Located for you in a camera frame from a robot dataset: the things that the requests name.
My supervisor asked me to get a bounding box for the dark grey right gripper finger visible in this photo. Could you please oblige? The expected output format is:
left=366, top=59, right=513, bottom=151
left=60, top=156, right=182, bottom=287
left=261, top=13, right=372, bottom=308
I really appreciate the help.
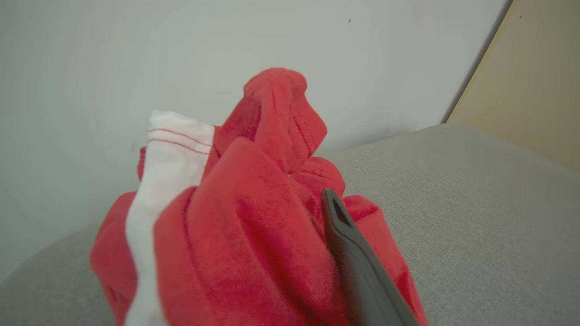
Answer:
left=321, top=189, right=420, bottom=326

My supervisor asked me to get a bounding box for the red garment with white trim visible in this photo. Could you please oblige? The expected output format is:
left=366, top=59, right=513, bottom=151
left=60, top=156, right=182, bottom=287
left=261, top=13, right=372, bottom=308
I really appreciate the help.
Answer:
left=89, top=67, right=429, bottom=326

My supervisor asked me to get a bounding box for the grey fabric sofa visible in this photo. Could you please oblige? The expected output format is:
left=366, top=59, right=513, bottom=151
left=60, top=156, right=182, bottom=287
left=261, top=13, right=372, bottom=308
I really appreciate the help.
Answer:
left=0, top=123, right=580, bottom=326

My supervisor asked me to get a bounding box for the beige panel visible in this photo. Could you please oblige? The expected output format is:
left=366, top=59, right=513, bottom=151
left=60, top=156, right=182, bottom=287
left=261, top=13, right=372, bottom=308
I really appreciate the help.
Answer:
left=446, top=0, right=580, bottom=173

